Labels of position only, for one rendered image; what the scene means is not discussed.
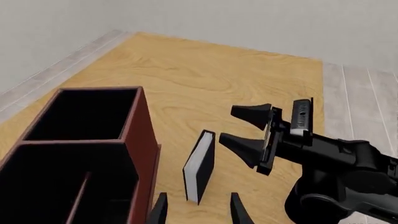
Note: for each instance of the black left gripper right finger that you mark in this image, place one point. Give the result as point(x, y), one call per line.
point(239, 213)

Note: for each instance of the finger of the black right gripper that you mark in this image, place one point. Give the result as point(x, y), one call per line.
point(245, 149)
point(253, 114)

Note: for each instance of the black book with white pages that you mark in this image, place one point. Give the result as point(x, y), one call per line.
point(205, 168)

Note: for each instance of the red-brown desk caddy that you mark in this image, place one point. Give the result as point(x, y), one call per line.
point(145, 130)

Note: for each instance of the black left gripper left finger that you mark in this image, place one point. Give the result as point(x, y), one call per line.
point(160, 212)

